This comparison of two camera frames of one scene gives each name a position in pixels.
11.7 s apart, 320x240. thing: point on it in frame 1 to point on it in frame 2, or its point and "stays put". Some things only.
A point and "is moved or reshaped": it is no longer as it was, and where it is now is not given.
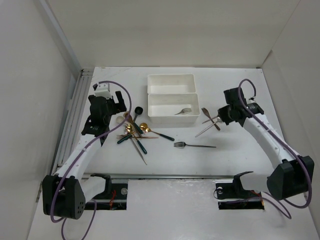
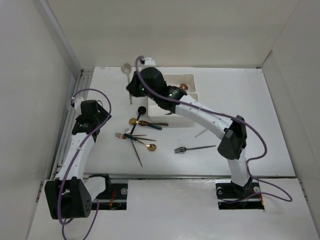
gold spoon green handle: (149, 130) to (150, 147)
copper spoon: (218, 118) is moved or reshaped
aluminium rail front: (172, 176) stays put
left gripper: (118, 107) to (103, 115)
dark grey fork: (182, 144) is moved or reshaped
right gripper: (221, 112) to (133, 87)
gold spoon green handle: (129, 128) to (133, 121)
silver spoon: (119, 119) to (127, 68)
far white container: (160, 83) stays put
